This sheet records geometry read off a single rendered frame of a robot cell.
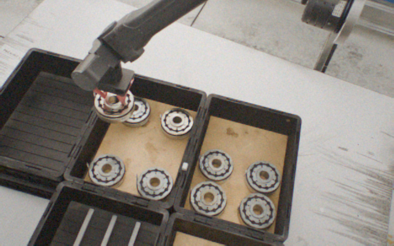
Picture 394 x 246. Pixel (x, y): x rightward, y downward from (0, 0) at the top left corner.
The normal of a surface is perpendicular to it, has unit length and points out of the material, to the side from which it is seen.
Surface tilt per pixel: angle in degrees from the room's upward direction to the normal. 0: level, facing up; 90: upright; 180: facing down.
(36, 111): 0
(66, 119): 0
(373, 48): 0
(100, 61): 39
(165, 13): 89
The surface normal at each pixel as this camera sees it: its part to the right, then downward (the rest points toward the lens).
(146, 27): -0.37, 0.74
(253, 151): 0.08, -0.56
